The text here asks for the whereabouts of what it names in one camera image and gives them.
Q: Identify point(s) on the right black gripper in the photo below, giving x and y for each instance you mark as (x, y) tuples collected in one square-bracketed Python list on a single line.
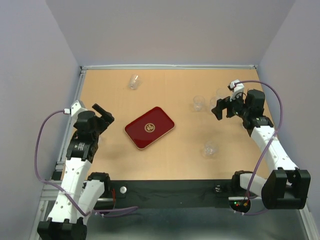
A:
[(223, 104)]

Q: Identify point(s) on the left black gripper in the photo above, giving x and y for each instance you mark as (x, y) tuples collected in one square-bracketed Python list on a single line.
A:
[(106, 115)]

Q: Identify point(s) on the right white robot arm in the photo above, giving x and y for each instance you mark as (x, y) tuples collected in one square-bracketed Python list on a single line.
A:
[(287, 186)]

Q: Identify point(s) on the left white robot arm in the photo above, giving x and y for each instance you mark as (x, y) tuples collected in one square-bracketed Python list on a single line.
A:
[(77, 194)]

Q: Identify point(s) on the red lacquer tray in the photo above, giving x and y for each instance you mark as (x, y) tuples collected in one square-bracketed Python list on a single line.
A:
[(149, 127)]

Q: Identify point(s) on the clear glass right group middle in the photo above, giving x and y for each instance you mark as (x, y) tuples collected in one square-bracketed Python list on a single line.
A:
[(213, 103)]

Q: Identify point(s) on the clear glass group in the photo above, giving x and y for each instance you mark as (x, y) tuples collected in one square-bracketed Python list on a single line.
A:
[(222, 93), (213, 103), (199, 103)]

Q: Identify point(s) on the clear glass right group back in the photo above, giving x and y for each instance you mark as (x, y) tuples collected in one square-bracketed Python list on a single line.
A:
[(222, 93)]

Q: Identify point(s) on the clear glass right group left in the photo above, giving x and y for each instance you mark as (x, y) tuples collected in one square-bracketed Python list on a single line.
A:
[(199, 103)]

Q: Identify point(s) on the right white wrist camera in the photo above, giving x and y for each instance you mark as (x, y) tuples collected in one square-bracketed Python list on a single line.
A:
[(237, 89)]

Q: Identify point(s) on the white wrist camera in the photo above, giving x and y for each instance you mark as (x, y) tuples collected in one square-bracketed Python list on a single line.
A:
[(237, 89), (76, 108)]

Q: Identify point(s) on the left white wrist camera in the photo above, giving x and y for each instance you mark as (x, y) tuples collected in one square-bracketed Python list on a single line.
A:
[(76, 108)]

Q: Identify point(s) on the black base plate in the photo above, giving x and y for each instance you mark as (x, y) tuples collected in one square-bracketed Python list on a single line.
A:
[(164, 194)]

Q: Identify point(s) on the aluminium table frame rail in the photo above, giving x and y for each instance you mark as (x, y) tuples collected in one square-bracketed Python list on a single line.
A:
[(178, 154)]

